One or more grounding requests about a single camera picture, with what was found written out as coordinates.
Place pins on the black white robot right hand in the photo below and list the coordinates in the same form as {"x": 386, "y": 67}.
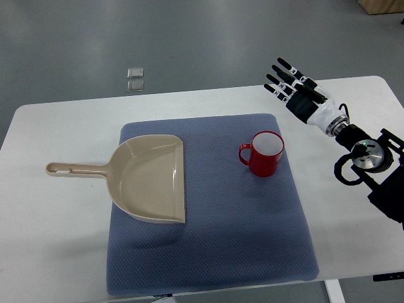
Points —
{"x": 306, "y": 99}

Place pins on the metal floor plate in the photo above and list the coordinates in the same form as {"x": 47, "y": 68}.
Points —
{"x": 135, "y": 86}
{"x": 135, "y": 73}

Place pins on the blue textured mat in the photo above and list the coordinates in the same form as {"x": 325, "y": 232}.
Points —
{"x": 240, "y": 229}

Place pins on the beige plastic dustpan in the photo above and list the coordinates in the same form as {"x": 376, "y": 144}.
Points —
{"x": 144, "y": 176}

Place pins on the wooden box corner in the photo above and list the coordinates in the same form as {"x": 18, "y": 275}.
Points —
{"x": 381, "y": 7}

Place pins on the red mug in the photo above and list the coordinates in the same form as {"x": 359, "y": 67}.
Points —
{"x": 263, "y": 153}

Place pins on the lower metal floor plate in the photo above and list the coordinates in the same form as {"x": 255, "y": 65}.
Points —
{"x": 135, "y": 86}

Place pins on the upper metal floor plate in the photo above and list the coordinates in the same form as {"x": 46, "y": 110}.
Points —
{"x": 135, "y": 73}

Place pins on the black table control panel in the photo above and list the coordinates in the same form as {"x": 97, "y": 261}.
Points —
{"x": 388, "y": 277}

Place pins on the white table leg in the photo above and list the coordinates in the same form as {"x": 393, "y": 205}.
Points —
{"x": 334, "y": 291}

